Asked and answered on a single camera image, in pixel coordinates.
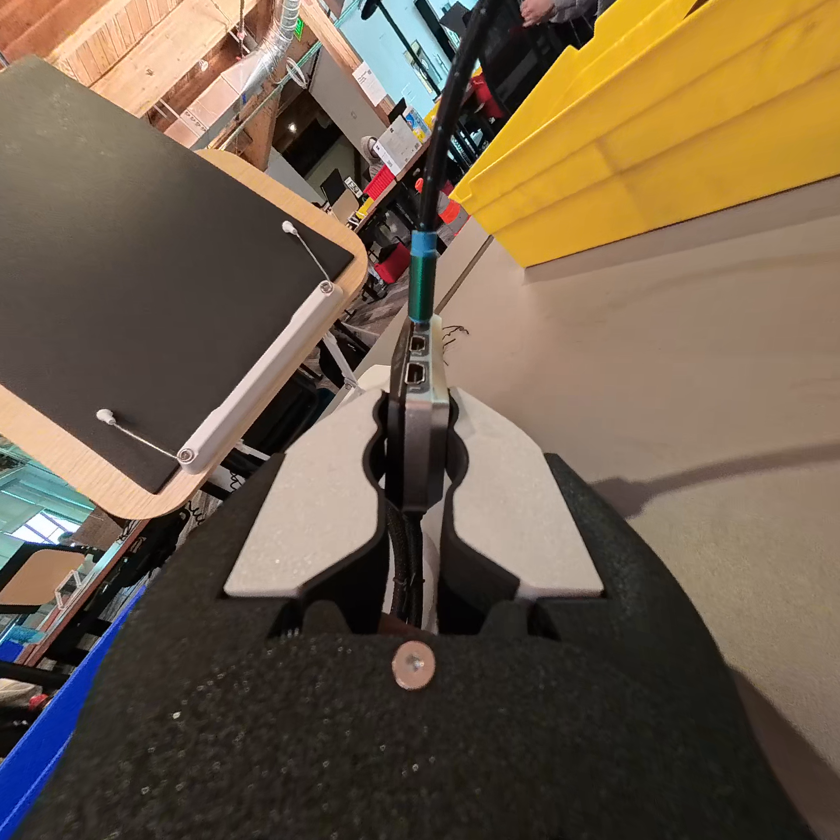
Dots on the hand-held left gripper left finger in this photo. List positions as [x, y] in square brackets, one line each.
[308, 512]

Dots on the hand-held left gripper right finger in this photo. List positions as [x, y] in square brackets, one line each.
[525, 512]

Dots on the blue plastic bin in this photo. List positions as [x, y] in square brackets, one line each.
[52, 722]

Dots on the yellow plastic bin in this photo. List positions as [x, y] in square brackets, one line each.
[656, 131]

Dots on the red chair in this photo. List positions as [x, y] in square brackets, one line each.
[392, 262]

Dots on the orange traffic cone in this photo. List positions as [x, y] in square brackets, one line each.
[451, 216]

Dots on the book stand with black board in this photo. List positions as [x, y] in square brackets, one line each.
[131, 262]

